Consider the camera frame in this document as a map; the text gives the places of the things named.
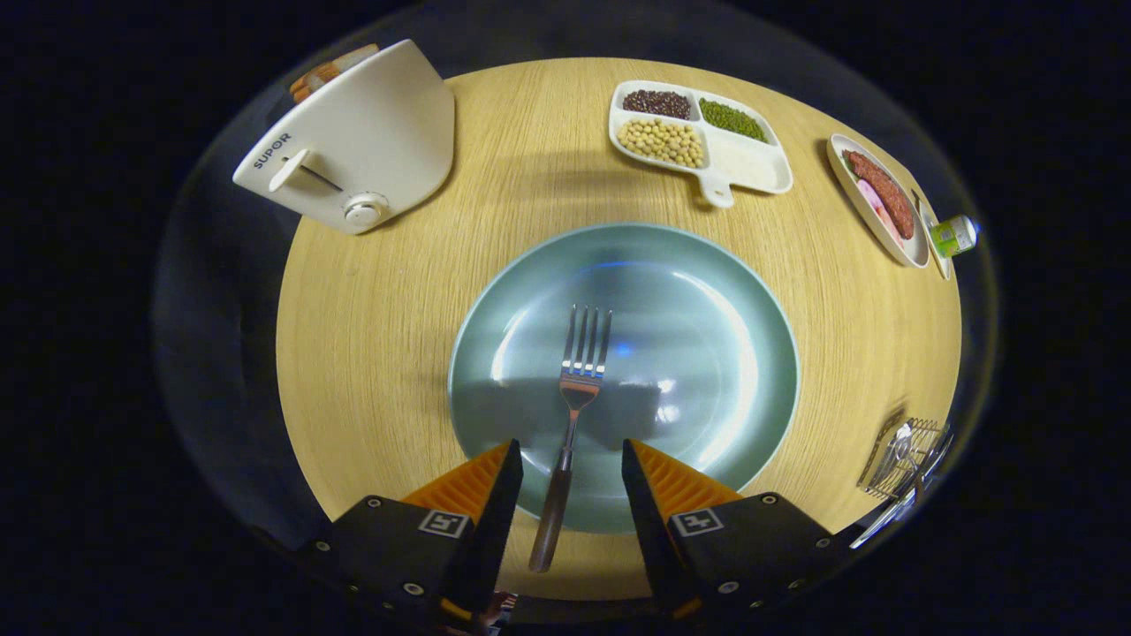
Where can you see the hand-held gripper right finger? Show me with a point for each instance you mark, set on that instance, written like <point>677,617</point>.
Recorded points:
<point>649,530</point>

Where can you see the white divided tray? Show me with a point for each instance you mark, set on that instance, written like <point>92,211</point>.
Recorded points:
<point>742,163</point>

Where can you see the beige plate with meat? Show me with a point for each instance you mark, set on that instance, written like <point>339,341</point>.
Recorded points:
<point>870,221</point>

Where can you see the silver bottle with green label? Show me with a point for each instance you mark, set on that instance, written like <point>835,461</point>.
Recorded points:
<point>952,237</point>

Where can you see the pile of dark red beans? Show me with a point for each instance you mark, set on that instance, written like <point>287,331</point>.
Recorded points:
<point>656,103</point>

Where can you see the light blue plate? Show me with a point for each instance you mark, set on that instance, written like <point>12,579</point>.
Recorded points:
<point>689,353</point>

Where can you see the small white coaster dish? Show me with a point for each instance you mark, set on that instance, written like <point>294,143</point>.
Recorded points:
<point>937,261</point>

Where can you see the pink ham slice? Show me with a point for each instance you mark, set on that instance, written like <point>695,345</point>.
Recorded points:
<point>876,205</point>

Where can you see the brown toast slice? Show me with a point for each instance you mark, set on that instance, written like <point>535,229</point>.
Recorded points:
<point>303,88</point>
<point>340,64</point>

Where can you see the pile of green mung beans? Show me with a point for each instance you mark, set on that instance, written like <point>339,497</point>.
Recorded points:
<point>732,121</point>

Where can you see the white toaster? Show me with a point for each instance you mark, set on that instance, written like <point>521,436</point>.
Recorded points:
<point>380,132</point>

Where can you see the pile of yellow soybeans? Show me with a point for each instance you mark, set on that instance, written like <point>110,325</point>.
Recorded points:
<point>661,141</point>

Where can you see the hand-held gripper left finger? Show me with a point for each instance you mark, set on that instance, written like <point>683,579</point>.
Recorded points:
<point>490,530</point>

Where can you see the brown meat steak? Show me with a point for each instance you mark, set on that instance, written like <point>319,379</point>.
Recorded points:
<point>884,190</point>

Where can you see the silver metal spoon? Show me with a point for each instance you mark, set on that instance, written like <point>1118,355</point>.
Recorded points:
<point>902,439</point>

